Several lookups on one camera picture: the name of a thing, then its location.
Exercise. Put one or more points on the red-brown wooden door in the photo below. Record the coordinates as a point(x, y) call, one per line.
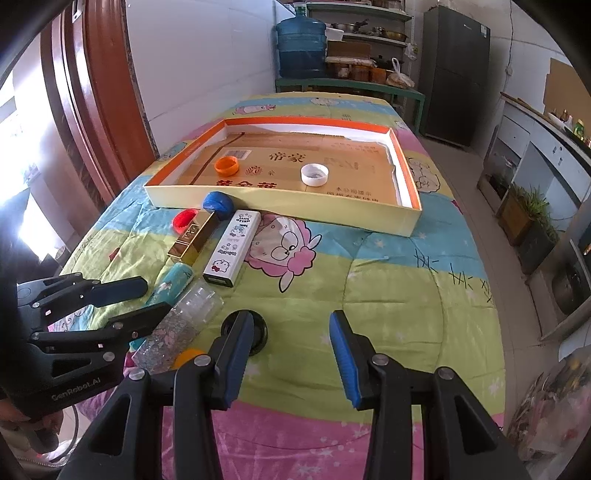
point(106, 92)

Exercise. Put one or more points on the white cartoon tin box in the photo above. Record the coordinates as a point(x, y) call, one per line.
point(228, 251)

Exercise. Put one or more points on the white bottle cap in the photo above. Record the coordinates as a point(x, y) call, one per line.
point(315, 175)

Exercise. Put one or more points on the wooden planter with plant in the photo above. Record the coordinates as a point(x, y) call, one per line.
point(519, 217)

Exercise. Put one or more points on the green metal shelf rack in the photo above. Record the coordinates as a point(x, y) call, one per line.
point(351, 85)

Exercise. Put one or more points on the black round cap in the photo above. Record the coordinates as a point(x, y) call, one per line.
point(258, 334)

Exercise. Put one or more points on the dark planter box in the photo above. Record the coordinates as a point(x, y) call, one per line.
point(538, 249)

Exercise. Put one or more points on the metal pot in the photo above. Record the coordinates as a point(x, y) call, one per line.
point(568, 290)

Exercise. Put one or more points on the person's left hand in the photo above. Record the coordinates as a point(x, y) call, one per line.
point(51, 421)

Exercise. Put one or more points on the row of metal pots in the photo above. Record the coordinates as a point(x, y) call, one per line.
point(369, 30)

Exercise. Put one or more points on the row of brown jars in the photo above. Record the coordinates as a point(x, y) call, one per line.
point(351, 69)

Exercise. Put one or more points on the white plastic bag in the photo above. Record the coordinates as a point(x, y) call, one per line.
point(399, 78)

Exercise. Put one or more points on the orange bottle cap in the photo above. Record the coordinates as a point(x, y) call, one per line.
point(227, 166)

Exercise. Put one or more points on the teal printed tube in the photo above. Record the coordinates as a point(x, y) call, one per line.
point(173, 279)

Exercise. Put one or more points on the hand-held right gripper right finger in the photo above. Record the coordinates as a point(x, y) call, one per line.
point(344, 362)

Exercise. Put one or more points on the brown cardboard box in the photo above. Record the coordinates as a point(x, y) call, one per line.
point(348, 48)

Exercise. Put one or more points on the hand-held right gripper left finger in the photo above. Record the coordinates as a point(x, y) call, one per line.
point(235, 357)

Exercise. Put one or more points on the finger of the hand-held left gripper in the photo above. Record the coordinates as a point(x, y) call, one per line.
point(143, 321)
point(120, 290)

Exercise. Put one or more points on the clear glitter bottle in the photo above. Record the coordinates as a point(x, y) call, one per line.
point(194, 309)

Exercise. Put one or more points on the colourful plastic bag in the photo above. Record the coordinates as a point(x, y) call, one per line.
point(549, 406)

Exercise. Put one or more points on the blue plastic cap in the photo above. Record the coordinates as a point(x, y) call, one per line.
point(219, 203)

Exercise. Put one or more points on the orange-rimmed cardboard box tray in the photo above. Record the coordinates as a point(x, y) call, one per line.
point(277, 157)

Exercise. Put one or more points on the printed cartoon blanket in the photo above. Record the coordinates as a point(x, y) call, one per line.
point(392, 277)

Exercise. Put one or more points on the red bottle cap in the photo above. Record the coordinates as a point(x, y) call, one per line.
point(181, 221)

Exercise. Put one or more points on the white kitchen counter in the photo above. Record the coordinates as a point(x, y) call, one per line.
point(540, 157)

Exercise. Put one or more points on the dark grey refrigerator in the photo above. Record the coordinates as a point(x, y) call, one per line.
point(452, 69)

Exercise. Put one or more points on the tan cardboard sheet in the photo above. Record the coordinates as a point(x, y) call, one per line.
point(565, 85)

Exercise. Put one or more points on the blue water jug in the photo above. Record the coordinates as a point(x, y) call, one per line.
point(300, 46)

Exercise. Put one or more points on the black cooking pot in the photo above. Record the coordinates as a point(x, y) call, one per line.
point(382, 62)

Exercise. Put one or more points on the gold bar-shaped box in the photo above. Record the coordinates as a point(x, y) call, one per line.
point(191, 237)

